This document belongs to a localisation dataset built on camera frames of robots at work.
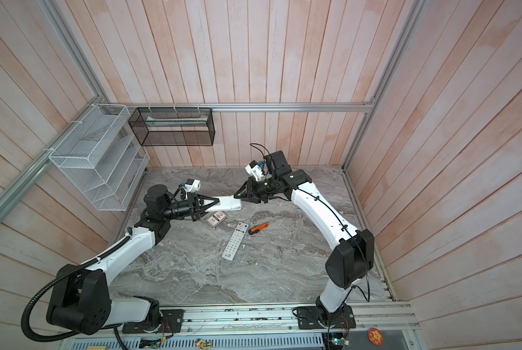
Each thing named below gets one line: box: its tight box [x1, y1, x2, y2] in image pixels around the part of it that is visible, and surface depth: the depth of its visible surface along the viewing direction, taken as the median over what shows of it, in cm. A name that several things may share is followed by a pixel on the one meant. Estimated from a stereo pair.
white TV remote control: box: [221, 221, 250, 262], surface depth 92 cm
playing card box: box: [206, 211, 229, 229], surface depth 100 cm
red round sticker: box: [367, 327, 385, 346], surface depth 72 cm
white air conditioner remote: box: [203, 195, 243, 213], surface depth 74 cm
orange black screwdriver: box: [248, 222, 270, 235], surface depth 97 cm
